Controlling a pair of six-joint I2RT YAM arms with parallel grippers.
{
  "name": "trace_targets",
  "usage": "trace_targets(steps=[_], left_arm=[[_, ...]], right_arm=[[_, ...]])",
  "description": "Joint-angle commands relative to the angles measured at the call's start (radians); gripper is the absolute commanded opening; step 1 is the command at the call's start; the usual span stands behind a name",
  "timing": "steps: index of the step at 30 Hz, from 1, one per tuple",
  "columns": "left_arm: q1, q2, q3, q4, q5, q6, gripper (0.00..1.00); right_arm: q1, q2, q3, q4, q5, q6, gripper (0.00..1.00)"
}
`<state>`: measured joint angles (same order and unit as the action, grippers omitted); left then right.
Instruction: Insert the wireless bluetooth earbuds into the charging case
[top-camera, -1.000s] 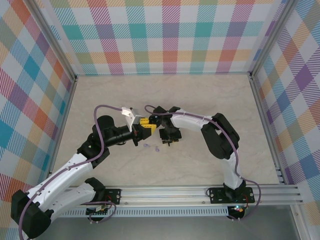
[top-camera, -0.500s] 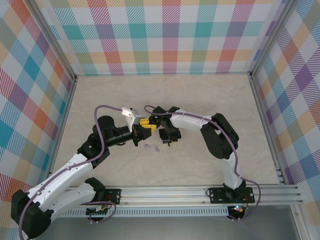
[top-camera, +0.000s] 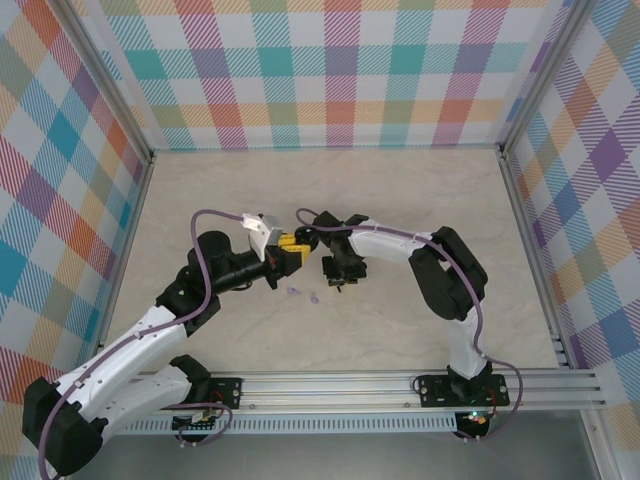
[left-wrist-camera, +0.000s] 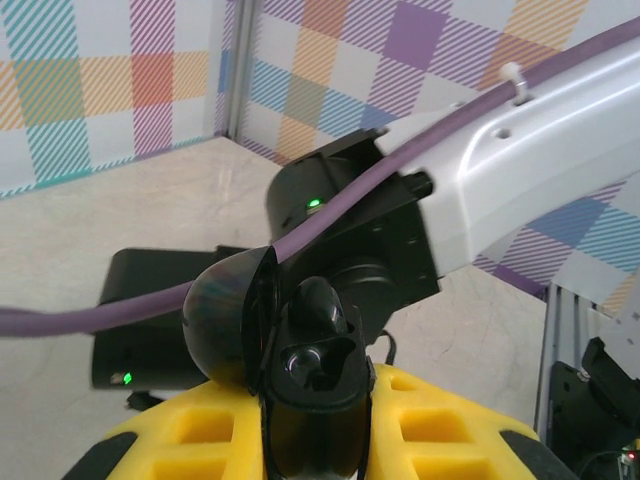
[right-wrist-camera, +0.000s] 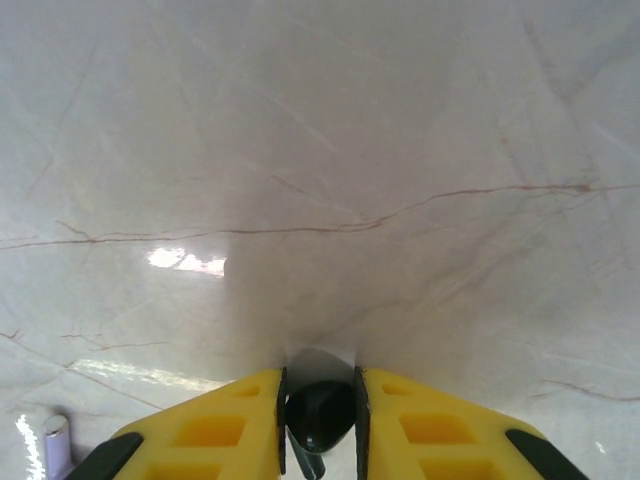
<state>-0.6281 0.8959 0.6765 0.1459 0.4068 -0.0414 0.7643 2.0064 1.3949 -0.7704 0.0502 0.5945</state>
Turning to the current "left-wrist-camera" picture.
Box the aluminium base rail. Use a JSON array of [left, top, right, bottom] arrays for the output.
[[532, 277, 640, 451]]

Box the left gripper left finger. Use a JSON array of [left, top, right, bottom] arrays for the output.
[[62, 379, 267, 480]]

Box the black wireless earbud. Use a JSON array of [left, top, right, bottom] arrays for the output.
[[289, 277, 351, 344]]

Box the black earbud charging case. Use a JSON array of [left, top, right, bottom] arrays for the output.
[[182, 247, 376, 480]]

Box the aluminium frame post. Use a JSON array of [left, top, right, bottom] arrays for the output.
[[224, 0, 259, 144]]

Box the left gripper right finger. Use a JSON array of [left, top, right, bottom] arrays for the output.
[[364, 362, 584, 480]]

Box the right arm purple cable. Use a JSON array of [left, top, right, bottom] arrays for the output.
[[0, 13, 640, 341]]

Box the right gripper thin black cable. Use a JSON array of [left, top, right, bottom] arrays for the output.
[[380, 330, 397, 370]]

